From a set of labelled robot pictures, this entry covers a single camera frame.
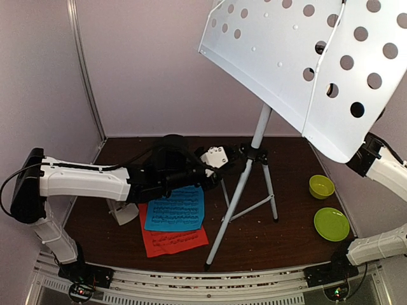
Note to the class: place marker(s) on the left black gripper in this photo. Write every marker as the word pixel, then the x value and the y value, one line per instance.
pixel 216 173

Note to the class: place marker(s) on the blue sheet music paper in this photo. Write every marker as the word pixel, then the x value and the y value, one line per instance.
pixel 182 211

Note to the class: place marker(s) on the white perforated music stand desk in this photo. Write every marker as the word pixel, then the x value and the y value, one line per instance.
pixel 328 68

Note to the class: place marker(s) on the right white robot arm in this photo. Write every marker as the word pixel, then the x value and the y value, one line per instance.
pixel 378 162

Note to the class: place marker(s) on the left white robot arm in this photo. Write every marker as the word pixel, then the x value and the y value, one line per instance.
pixel 153 174

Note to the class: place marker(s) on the red sheet music paper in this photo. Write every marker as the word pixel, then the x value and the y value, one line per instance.
pixel 162 243

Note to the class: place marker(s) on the white metronome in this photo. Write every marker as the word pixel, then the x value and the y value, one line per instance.
pixel 122 212

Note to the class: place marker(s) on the yellow-green bowl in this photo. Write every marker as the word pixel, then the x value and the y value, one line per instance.
pixel 321 187

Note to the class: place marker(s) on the yellow-green plate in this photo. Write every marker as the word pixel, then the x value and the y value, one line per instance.
pixel 331 224

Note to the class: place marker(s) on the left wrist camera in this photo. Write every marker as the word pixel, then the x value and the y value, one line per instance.
pixel 215 157

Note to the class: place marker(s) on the aluminium front rail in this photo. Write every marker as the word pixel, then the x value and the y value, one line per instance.
pixel 275 286

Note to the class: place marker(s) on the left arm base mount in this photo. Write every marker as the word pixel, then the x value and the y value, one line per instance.
pixel 85 280

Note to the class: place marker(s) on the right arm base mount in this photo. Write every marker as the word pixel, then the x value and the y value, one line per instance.
pixel 332 278

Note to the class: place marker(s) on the left aluminium corner post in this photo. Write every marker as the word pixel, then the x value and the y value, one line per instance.
pixel 72 10

